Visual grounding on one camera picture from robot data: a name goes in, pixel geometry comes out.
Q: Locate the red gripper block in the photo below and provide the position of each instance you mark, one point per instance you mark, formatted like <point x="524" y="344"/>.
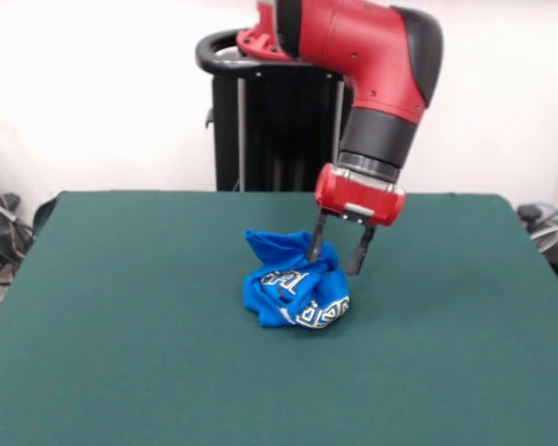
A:
<point x="358" y="197"/>

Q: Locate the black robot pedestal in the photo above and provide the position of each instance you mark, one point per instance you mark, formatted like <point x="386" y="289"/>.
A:
<point x="279" y="130"/>

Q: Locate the blue printed t-shirt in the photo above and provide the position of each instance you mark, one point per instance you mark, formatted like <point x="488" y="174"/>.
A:
<point x="279" y="248"/>

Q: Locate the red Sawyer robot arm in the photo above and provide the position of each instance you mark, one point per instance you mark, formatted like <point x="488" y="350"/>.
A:
<point x="381" y="60"/>

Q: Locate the dark green table cloth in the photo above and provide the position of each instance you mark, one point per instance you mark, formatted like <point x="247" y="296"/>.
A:
<point x="167" y="348"/>

